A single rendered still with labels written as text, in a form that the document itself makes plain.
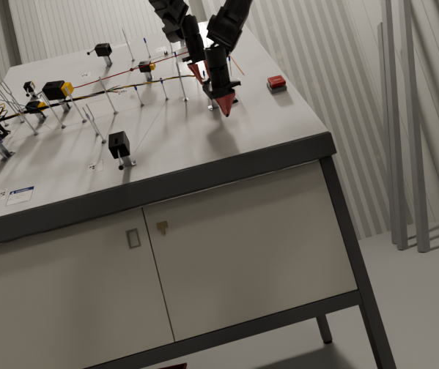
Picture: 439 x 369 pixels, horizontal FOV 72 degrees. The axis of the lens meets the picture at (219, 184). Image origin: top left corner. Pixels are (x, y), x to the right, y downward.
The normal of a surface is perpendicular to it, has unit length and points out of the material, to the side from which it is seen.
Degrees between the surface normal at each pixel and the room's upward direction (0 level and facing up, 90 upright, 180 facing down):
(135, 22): 90
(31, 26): 90
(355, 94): 90
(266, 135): 53
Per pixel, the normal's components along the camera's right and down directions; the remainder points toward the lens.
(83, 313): 0.03, -0.10
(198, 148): -0.13, -0.65
